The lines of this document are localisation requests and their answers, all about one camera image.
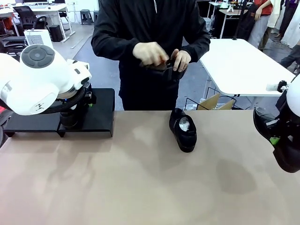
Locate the wooden top table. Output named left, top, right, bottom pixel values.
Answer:
left=219, top=8, right=249, bottom=39

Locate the person's right forearm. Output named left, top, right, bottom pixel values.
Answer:
left=90, top=30, right=141, bottom=62

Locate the person in dark trousers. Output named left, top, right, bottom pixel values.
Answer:
left=279, top=44, right=300, bottom=72

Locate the white computer case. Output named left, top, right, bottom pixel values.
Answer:
left=203, top=17, right=213, bottom=36

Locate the person's left hand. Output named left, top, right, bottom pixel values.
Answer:
left=170, top=48, right=192, bottom=72

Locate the black computer tower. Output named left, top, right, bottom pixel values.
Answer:
left=48, top=24, right=64, bottom=42

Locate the white air purifier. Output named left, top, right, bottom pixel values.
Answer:
left=23, top=29, right=53, bottom=57

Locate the black velcro strap shoe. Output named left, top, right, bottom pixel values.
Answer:
left=169, top=107, right=197, bottom=153
left=140, top=58, right=188, bottom=83

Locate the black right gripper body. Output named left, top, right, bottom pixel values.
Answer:
left=277, top=106, right=300, bottom=145

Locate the white table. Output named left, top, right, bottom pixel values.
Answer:
left=199, top=38, right=297, bottom=111

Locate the person's left forearm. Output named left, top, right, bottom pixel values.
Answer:
left=185, top=35, right=211, bottom=64

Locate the black office chair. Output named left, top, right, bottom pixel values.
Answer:
left=0, top=35, right=26, bottom=56
left=13, top=6, right=49, bottom=32

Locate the cardboard box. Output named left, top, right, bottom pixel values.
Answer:
left=198, top=92, right=236, bottom=111

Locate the white paper shoe stuffing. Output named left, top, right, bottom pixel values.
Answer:
left=179, top=117, right=191, bottom=132

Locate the person's right hand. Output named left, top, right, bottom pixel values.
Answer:
left=132, top=41, right=170, bottom=68

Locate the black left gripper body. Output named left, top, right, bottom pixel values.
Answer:
left=60, top=112, right=80, bottom=129

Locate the person in red shirt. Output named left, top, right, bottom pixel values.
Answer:
left=247, top=0, right=275, bottom=52

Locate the person in black jacket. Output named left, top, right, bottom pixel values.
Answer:
left=90, top=0, right=211, bottom=111

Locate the white office desk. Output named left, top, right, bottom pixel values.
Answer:
left=0, top=3, right=71, bottom=44

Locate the black shoe stand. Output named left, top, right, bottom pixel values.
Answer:
left=3, top=110, right=65, bottom=138
left=58, top=88, right=116, bottom=138

